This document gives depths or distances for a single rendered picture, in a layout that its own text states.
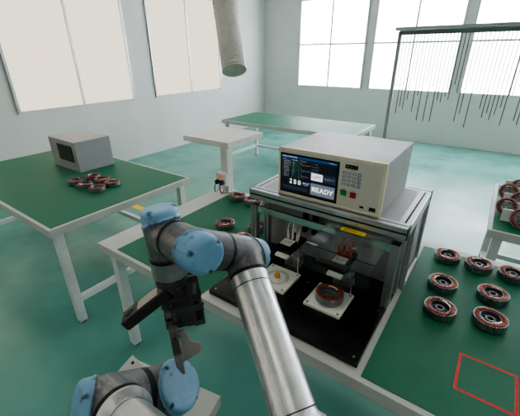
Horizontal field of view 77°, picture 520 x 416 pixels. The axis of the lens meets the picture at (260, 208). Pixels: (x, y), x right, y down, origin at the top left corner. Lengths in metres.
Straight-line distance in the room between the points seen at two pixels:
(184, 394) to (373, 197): 0.86
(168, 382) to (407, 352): 0.80
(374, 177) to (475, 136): 6.35
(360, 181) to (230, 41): 1.41
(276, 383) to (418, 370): 0.75
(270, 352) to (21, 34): 5.23
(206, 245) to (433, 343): 1.00
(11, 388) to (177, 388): 1.72
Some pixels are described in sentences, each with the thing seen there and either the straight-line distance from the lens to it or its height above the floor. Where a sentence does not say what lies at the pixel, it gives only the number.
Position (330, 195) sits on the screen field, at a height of 1.16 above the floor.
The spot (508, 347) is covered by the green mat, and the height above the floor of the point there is 0.75.
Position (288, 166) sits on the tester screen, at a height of 1.24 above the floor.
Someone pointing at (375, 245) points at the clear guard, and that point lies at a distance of 1.20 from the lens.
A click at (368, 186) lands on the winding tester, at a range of 1.25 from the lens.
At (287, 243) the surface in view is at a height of 0.92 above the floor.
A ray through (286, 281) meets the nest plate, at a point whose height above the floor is 0.78.
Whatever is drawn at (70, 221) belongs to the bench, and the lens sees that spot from 2.30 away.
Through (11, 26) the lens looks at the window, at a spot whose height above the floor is 1.99.
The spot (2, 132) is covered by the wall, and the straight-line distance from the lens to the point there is 5.39.
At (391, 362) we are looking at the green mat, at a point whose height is 0.75.
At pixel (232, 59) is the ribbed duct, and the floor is 1.63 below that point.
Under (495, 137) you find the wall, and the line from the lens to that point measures 7.53.
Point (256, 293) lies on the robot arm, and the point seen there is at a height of 1.27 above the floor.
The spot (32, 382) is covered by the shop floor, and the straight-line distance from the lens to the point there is 2.45.
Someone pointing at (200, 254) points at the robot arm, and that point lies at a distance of 0.55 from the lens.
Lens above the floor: 1.66
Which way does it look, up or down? 25 degrees down
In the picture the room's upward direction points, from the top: straight up
